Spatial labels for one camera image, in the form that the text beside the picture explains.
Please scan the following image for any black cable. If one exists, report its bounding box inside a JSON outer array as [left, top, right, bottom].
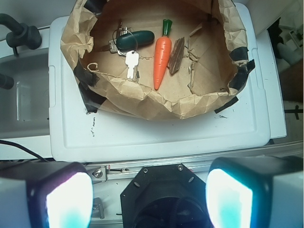
[[0, 139, 52, 163]]

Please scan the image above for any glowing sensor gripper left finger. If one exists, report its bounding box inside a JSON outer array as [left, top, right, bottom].
[[0, 161, 93, 228]]

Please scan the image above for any black octagonal mount plate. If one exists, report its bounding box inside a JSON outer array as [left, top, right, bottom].
[[120, 164, 212, 228]]

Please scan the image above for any white key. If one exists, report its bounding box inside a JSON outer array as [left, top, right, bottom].
[[125, 50, 139, 79]]

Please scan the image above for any grey sink faucet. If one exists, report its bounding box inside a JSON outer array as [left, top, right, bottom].
[[0, 13, 42, 57]]

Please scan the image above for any dark green oval case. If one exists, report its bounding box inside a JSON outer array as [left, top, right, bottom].
[[116, 30, 155, 51]]

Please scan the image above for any brown bark piece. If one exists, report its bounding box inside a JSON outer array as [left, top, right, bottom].
[[168, 37, 185, 75]]

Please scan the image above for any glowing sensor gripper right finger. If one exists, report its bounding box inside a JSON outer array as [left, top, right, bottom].
[[206, 156, 304, 228]]

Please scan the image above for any aluminium rail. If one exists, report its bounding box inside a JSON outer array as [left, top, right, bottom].
[[85, 141, 304, 183]]

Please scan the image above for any white plastic bin lid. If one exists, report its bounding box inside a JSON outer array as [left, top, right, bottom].
[[48, 2, 272, 163]]

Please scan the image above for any white sink basin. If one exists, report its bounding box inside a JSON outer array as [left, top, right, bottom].
[[0, 48, 49, 139]]

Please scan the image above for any silver key bunch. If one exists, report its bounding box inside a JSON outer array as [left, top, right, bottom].
[[101, 19, 139, 82]]

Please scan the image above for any crumpled brown paper bag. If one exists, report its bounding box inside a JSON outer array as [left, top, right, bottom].
[[61, 0, 255, 120]]

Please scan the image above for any orange toy carrot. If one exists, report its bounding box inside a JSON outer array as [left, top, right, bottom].
[[153, 19, 172, 90]]

